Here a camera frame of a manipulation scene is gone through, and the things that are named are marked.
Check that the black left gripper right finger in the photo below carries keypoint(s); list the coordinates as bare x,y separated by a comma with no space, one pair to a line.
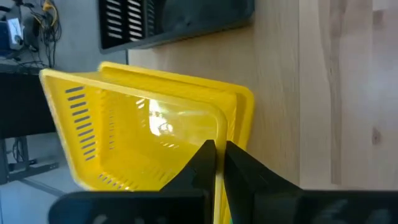
248,186

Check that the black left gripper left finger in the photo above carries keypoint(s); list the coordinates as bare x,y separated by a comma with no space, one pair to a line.
202,174

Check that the yellow plastic basket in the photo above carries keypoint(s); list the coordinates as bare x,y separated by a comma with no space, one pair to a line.
245,109
124,140

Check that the black plastic basket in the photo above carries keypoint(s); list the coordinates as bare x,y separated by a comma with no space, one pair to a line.
186,18

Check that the black desk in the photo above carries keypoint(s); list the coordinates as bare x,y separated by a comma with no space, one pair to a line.
25,105

